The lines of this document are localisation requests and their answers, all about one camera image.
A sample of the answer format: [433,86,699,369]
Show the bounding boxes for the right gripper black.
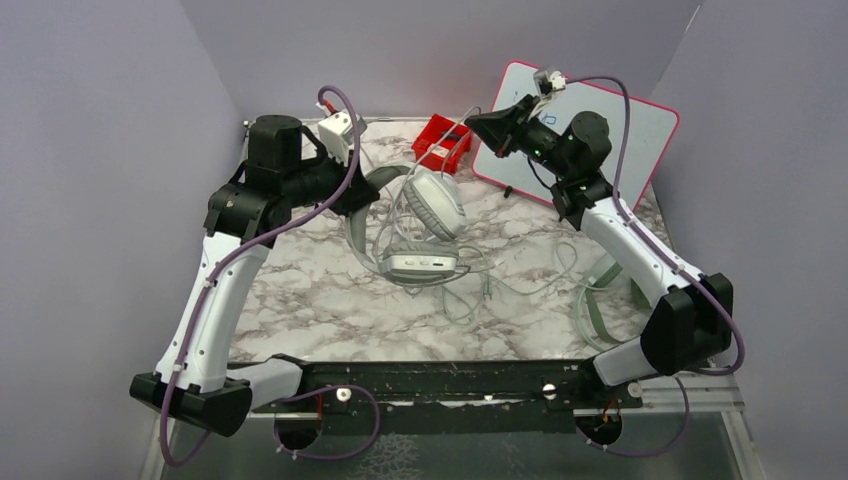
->
[466,94,574,180]

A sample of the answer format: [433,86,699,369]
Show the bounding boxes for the white headphones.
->
[380,196,467,287]

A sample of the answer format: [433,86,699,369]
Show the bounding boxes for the grey headphones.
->
[344,162,468,287]

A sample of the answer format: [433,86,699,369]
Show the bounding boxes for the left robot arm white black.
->
[129,111,379,437]

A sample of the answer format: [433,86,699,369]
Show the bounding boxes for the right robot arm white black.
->
[464,95,733,407]

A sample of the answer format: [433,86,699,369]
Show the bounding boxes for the green headphones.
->
[573,254,650,353]

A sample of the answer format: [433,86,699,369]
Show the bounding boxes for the red plastic bin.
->
[412,114,472,175]

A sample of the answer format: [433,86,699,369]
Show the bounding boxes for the pink framed whiteboard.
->
[471,60,679,209]

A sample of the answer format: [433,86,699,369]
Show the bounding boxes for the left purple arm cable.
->
[158,84,362,468]

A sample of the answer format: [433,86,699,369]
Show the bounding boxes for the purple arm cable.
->
[158,84,362,468]
[566,76,747,458]

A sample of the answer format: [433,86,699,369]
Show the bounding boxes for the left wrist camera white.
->
[317,110,368,167]

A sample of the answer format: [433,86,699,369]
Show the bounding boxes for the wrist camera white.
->
[317,110,368,167]
[533,68,568,102]

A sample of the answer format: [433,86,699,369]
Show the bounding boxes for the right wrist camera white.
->
[533,68,568,102]

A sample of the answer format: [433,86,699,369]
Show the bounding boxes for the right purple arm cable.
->
[566,76,747,458]

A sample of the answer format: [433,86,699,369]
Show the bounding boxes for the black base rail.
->
[257,360,643,435]

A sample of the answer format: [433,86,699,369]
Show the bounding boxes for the aluminium frame rail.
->
[639,372,745,413]

